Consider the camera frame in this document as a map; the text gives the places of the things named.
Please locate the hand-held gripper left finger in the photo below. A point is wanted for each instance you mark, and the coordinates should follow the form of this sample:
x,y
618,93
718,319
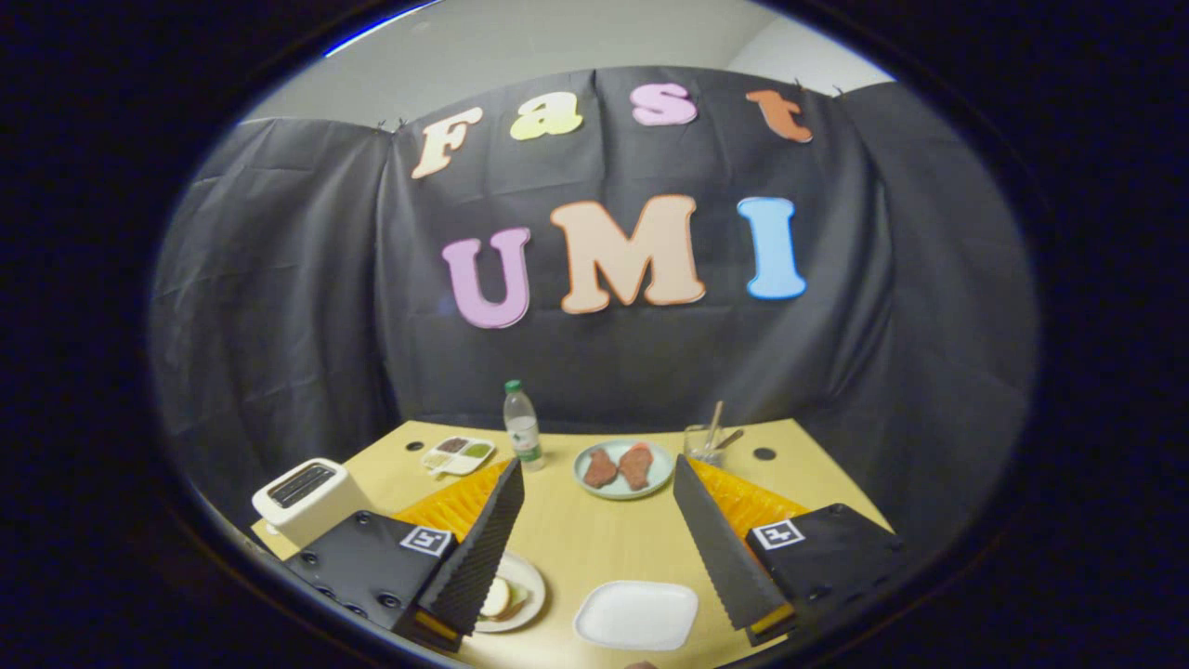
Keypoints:
x,y
478,548

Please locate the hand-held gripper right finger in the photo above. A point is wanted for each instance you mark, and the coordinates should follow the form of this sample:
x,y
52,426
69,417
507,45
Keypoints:
x,y
720,548

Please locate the cream round plate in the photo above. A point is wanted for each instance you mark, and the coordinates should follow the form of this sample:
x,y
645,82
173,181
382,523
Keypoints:
x,y
531,609

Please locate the white sauce tray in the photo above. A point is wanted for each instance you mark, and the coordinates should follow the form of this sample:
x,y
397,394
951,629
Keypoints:
x,y
458,455

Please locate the light blue round plate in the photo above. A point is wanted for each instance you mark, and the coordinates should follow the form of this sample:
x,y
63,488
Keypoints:
x,y
664,469

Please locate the clear glass cup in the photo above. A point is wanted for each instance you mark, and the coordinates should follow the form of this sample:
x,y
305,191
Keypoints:
x,y
697,446

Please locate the white square plate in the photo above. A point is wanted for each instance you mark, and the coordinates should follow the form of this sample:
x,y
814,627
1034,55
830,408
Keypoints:
x,y
636,615

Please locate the small spoon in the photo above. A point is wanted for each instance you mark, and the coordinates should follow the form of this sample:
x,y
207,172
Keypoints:
x,y
731,437

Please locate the brown meat patty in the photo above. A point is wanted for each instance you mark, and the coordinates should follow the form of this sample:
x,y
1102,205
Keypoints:
x,y
636,467
600,469

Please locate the wooden chopsticks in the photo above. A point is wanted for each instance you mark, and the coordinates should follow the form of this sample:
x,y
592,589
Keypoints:
x,y
713,423

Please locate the clear plastic water bottle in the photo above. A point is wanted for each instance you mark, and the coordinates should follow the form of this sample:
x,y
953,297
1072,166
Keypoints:
x,y
524,427

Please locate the white toaster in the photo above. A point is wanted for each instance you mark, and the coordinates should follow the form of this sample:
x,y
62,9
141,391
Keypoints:
x,y
316,516

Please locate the black backdrop cloth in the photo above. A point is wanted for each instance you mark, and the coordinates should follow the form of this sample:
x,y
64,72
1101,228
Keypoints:
x,y
650,372

